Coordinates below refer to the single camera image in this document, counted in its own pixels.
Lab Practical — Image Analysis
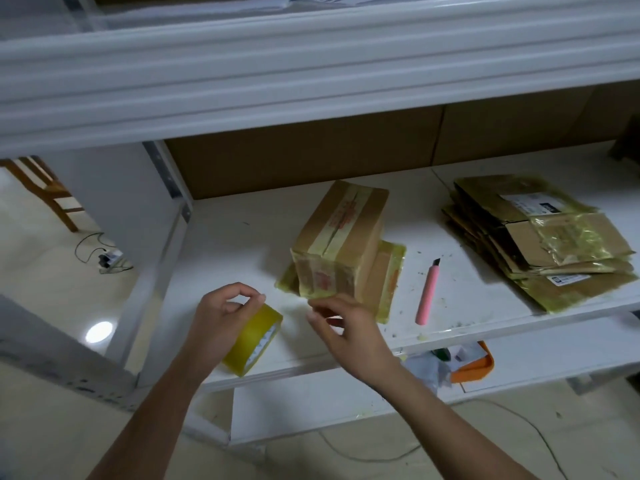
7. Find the person's left hand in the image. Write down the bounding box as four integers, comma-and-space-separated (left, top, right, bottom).
177, 281, 267, 383

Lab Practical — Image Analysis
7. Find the person's right hand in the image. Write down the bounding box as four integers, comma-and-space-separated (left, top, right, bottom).
306, 291, 404, 391

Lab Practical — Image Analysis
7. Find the yellow tape roll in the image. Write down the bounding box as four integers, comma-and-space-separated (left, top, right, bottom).
219, 301, 285, 379

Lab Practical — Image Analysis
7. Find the pink utility knife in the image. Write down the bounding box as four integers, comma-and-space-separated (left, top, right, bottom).
414, 257, 443, 328

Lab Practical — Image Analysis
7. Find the large plain cardboard box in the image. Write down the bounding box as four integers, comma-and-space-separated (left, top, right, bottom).
277, 179, 408, 325

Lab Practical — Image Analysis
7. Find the white metal shelf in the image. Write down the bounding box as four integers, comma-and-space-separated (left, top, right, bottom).
0, 0, 640, 451

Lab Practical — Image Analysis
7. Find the stack of cardboard boxes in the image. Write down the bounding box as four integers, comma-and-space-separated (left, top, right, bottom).
441, 173, 639, 316

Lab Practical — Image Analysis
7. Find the person's left forearm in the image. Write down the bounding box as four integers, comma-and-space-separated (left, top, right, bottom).
88, 359, 208, 480

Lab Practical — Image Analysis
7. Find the person's right forearm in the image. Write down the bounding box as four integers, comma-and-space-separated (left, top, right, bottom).
375, 363, 538, 480

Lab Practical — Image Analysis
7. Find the orange plastic object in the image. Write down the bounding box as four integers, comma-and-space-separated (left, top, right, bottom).
449, 341, 496, 385

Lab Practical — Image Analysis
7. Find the white power strip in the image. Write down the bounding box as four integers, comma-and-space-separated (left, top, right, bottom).
96, 247, 127, 273

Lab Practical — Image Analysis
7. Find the wooden chair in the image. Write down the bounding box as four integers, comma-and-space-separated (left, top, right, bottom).
0, 155, 87, 234

